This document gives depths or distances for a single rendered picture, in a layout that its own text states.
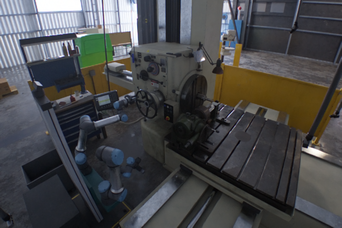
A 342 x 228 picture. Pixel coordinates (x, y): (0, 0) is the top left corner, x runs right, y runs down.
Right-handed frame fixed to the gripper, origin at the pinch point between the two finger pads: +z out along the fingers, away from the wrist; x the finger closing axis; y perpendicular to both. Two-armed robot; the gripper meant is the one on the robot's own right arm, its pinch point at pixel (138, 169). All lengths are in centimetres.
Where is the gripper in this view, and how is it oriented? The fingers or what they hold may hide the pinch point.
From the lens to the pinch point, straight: 195.7
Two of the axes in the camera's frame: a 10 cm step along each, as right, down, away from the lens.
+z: 1.1, 6.3, 7.7
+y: -5.3, 6.9, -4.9
